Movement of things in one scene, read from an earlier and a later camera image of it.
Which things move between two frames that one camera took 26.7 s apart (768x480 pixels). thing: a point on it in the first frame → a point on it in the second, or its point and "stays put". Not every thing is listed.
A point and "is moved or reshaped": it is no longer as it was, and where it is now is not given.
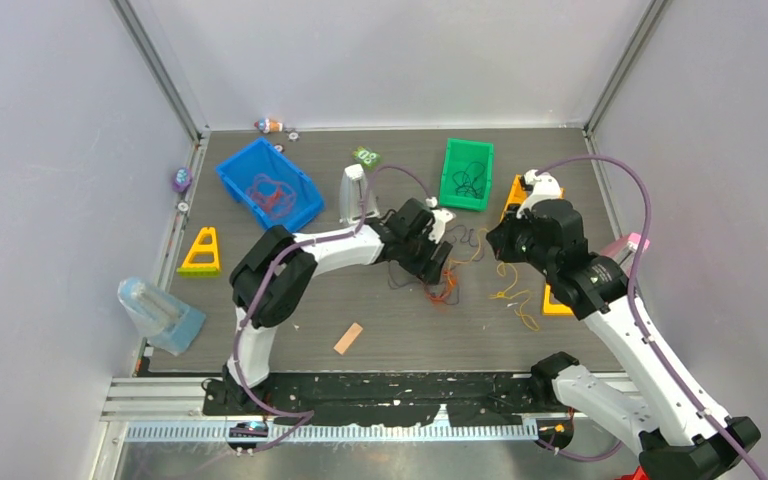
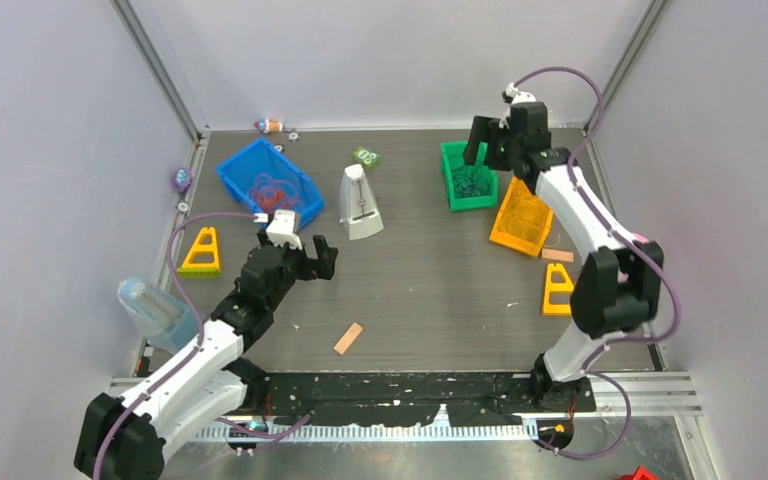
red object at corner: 639,474 stays put
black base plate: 381,398 stays put
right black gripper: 500,238 → 482,128
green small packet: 368,157 stays put
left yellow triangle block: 202,269 stays put
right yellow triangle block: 550,309 stays put
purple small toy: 183,179 stays put
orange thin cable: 443,298 → 268,203
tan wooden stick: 348,339 stays put
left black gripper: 427,269 → 313,268
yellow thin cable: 501,270 is moved or reshaped
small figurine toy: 268,125 stays put
